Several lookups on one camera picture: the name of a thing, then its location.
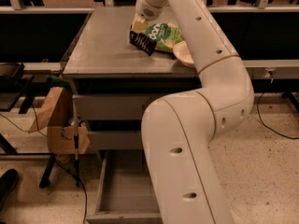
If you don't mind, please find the grey middle drawer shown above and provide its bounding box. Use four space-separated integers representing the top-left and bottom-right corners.
88 131 143 150

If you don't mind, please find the white paper bowl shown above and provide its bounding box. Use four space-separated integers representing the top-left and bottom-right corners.
173 41 194 68

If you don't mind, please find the black floor cable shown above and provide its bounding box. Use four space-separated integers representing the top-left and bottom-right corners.
0 105 89 224
256 91 299 141

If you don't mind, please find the black white tripod pole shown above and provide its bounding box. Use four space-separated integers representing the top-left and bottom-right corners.
73 101 79 187

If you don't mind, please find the black rxbar chocolate bar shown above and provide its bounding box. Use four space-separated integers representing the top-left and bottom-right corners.
129 31 157 56

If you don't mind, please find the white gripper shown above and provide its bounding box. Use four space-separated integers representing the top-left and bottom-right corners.
131 0 166 33

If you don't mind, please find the green chip bag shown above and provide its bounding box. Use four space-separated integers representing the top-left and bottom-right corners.
144 23 184 53

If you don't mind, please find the black floor cable right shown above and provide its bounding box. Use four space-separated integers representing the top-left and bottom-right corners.
256 91 299 141

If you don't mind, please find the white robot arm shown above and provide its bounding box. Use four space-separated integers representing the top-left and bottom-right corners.
136 0 254 224

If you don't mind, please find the brown cardboard box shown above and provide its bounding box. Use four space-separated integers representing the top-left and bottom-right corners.
28 86 92 156

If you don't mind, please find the black desk frame left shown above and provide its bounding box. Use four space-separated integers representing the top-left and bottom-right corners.
0 63 55 189

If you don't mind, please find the grey top drawer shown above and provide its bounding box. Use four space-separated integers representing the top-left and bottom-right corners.
73 94 159 120

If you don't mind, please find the black shoe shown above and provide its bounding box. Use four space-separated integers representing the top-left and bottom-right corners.
0 169 19 210

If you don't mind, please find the grey wooden drawer cabinet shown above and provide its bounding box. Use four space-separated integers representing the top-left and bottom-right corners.
60 6 235 224

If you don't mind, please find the grey open bottom drawer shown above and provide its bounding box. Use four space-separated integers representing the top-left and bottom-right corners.
86 149 163 224

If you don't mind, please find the black floor cable left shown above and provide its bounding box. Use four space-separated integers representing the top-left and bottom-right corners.
0 105 89 224

